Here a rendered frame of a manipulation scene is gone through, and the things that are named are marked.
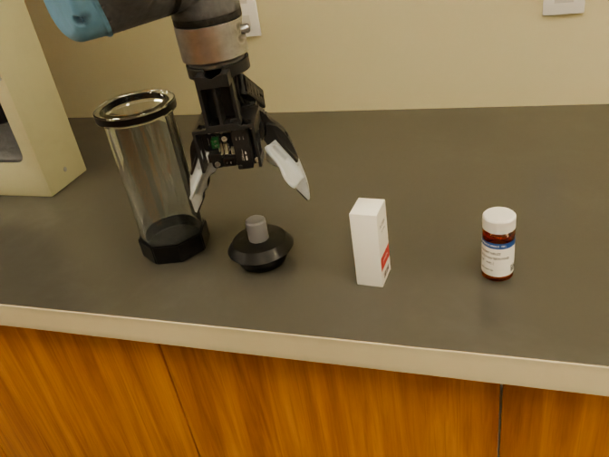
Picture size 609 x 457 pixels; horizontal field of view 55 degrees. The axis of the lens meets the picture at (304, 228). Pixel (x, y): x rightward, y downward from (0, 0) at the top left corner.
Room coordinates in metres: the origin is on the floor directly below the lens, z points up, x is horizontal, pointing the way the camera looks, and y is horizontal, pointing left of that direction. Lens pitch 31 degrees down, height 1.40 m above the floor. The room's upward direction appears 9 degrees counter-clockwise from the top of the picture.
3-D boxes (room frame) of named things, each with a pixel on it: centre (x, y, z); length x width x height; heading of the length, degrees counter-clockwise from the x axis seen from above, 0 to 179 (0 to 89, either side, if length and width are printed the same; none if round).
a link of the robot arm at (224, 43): (0.67, 0.06, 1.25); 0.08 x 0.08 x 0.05
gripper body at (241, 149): (0.67, 0.07, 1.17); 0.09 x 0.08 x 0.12; 173
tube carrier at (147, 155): (0.77, 0.19, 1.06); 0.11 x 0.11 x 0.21
